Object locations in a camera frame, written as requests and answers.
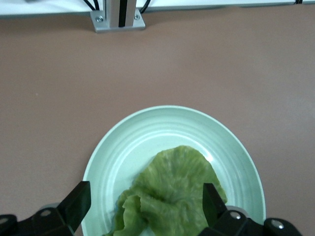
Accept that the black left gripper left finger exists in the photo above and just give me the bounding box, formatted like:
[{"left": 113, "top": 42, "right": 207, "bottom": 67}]
[{"left": 0, "top": 180, "right": 92, "bottom": 236}]

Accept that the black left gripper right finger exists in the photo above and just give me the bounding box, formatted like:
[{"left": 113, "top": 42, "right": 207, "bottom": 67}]
[{"left": 198, "top": 183, "right": 304, "bottom": 236}]

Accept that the green lettuce leaf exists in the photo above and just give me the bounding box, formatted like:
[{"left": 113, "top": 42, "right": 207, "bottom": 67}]
[{"left": 105, "top": 145, "right": 228, "bottom": 236}]

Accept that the pale green round plate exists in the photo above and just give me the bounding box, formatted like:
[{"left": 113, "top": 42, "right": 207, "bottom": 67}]
[{"left": 81, "top": 105, "right": 267, "bottom": 236}]

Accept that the aluminium frame post base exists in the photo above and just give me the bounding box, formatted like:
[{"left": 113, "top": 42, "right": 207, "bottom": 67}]
[{"left": 90, "top": 0, "right": 146, "bottom": 34}]

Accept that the black cable beside post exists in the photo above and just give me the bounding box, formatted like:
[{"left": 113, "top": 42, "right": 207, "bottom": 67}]
[
  {"left": 139, "top": 0, "right": 152, "bottom": 13},
  {"left": 83, "top": 0, "right": 102, "bottom": 12}
]

